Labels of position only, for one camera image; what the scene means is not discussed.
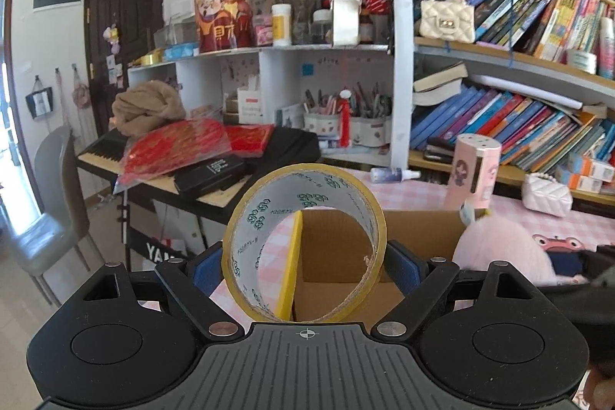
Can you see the small spray bottle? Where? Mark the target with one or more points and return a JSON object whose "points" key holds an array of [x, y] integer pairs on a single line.
{"points": [[391, 174]]}

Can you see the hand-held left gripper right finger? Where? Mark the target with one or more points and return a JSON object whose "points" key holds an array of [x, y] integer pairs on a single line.
{"points": [[406, 268]]}

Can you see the clear plastic box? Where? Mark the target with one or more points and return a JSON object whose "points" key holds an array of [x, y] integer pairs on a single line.
{"points": [[175, 35]]}

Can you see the pink checked tablecloth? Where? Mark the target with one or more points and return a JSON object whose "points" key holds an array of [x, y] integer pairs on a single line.
{"points": [[423, 196]]}

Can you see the row of blue spined books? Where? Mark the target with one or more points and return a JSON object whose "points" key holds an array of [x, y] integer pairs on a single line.
{"points": [[504, 126]]}

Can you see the yellow packing tape roll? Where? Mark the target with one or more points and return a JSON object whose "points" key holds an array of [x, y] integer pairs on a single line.
{"points": [[250, 218]]}

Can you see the dark tote bag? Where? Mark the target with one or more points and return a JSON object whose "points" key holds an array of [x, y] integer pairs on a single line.
{"points": [[39, 102]]}

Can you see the red cartoon figure tin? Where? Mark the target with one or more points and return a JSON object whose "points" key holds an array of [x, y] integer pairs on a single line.
{"points": [[223, 21]]}

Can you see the white carton container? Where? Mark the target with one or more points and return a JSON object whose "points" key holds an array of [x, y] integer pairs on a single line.
{"points": [[346, 16]]}

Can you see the thick book lying flat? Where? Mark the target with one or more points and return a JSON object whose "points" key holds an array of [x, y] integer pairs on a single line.
{"points": [[439, 78]]}

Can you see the black rectangular case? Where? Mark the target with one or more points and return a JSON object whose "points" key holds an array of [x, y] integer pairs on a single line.
{"points": [[211, 177]]}

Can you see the pink plush toy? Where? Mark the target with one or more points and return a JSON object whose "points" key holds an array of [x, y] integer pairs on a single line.
{"points": [[499, 251]]}

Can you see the small doll door charm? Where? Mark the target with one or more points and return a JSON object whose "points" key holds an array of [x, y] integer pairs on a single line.
{"points": [[111, 38]]}

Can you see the grey chair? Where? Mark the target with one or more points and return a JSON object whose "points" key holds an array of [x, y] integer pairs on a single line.
{"points": [[53, 208]]}

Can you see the pink cartoon cylinder bottle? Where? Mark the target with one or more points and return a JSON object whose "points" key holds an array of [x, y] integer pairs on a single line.
{"points": [[473, 170]]}

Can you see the red tassel ornament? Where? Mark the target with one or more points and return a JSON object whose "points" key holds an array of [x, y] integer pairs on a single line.
{"points": [[345, 122]]}

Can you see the black electronic keyboard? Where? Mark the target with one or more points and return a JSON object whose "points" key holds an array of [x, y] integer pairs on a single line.
{"points": [[288, 146]]}

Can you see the rolled white paper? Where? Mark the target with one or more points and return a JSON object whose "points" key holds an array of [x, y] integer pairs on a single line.
{"points": [[528, 90]]}

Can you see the brown cloth bundle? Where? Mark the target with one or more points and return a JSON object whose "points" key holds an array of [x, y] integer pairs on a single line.
{"points": [[144, 107]]}

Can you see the cardboard box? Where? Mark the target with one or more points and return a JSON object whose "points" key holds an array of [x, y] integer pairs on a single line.
{"points": [[336, 246]]}

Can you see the red gold paper packet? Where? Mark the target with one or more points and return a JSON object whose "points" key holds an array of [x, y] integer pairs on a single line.
{"points": [[250, 141]]}

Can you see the wooden bookshelf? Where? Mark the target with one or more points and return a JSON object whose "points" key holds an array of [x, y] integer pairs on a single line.
{"points": [[528, 54]]}

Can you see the brown glass bottle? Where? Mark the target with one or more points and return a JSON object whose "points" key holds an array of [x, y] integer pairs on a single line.
{"points": [[366, 30]]}

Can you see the small pink box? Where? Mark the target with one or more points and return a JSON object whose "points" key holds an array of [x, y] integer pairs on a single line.
{"points": [[263, 36]]}

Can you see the pink quilted pearl bag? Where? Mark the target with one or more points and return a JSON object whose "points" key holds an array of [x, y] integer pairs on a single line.
{"points": [[547, 198]]}

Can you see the white paper bag red label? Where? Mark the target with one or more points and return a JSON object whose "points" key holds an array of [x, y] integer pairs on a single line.
{"points": [[250, 107]]}

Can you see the light blue box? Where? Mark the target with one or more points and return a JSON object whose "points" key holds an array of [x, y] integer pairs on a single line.
{"points": [[180, 51]]}

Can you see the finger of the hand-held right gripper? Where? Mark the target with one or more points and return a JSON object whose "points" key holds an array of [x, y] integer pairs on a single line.
{"points": [[564, 263]]}

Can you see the row of colourful leaning books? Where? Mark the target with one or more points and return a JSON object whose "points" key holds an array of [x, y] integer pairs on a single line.
{"points": [[538, 16]]}

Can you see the bag of red paper decorations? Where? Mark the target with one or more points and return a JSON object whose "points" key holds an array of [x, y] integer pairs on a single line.
{"points": [[173, 150]]}

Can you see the orange white medicine boxes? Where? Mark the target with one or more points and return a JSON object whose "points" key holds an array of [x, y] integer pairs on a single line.
{"points": [[588, 174]]}

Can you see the pink hanging pouch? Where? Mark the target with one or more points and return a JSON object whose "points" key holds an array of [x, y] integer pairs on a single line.
{"points": [[81, 95]]}

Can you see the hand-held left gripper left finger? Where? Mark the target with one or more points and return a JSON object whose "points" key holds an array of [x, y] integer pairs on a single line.
{"points": [[209, 270]]}

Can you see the black keyboard stand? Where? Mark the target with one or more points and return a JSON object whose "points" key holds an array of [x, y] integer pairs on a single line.
{"points": [[139, 227]]}

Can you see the glass jar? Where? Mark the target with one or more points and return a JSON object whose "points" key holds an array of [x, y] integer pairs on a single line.
{"points": [[322, 28]]}

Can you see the white shelf unit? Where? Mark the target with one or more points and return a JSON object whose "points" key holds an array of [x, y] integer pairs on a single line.
{"points": [[401, 78]]}

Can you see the white quilted handbag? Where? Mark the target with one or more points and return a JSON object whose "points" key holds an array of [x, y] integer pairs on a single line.
{"points": [[447, 23]]}

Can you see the white bottle yellow label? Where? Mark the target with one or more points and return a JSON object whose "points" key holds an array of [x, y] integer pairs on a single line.
{"points": [[281, 25]]}

